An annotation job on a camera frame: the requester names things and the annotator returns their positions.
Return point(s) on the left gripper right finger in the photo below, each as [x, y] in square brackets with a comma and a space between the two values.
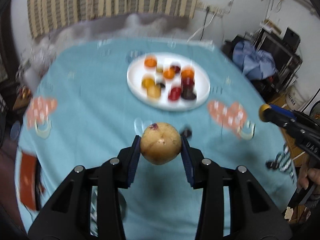
[234, 204]

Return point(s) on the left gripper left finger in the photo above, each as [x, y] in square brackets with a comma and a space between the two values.
[66, 213]

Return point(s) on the tan passion fruit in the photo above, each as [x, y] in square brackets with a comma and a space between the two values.
[160, 143]

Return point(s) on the large red plum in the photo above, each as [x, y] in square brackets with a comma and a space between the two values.
[187, 83]

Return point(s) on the red cherry tomato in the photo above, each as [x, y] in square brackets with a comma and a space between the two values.
[174, 94]
[176, 68]

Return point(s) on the dark purple plum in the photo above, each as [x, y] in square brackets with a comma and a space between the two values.
[161, 84]
[187, 132]

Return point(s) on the yellow round fruit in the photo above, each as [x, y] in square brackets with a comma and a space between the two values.
[154, 92]

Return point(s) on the small yellow kumquat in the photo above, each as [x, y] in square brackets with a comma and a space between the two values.
[265, 112]

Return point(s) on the right hand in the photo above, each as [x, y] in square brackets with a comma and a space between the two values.
[308, 173]

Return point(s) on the black metal rack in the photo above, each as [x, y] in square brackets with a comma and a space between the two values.
[286, 60]

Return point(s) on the blue cloth pile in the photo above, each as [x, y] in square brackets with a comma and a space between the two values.
[254, 64]

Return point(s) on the teal patterned tablecloth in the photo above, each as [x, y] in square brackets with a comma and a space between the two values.
[83, 113]

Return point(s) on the wrinkled dark passion fruit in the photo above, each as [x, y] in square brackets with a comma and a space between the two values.
[188, 94]

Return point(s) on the large orange mandarin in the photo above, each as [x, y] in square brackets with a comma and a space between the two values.
[187, 73]

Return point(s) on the red cherry tomato on plate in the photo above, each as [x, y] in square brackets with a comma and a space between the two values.
[176, 68]

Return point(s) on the small orange kumquat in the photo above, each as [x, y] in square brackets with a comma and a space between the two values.
[169, 74]

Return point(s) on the white power strip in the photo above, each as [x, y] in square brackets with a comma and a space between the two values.
[210, 8]

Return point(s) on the yellow orange kumquat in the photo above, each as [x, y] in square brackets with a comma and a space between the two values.
[147, 82]

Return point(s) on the small orange mandarin top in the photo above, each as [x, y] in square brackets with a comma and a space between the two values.
[150, 61]

